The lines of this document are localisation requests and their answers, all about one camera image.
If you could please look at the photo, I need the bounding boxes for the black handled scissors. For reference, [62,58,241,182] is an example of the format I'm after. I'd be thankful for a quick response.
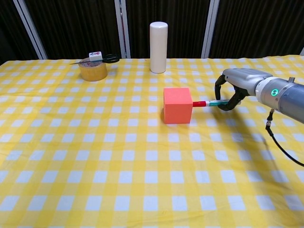
[69,53,119,66]

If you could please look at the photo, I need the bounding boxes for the white mahjong tile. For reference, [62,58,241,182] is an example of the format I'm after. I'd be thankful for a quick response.
[88,51,103,62]

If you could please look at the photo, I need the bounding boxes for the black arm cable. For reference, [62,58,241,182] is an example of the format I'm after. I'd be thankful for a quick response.
[265,108,304,167]

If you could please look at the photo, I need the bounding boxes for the yellow white checked tablecloth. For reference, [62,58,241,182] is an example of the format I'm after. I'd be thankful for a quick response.
[0,55,304,228]

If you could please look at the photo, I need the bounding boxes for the brown packing tape roll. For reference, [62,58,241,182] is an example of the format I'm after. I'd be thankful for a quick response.
[79,58,108,82]

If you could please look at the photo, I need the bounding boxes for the white cylindrical bottle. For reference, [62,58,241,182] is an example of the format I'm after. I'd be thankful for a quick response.
[149,21,169,74]

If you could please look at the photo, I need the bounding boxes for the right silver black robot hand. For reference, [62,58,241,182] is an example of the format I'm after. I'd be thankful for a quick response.
[214,68,274,112]

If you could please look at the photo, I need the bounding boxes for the pink cube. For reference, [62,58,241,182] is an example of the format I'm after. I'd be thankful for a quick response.
[163,87,193,124]

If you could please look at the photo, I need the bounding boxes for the red and green marker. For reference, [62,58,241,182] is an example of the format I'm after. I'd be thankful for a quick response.
[192,99,230,108]

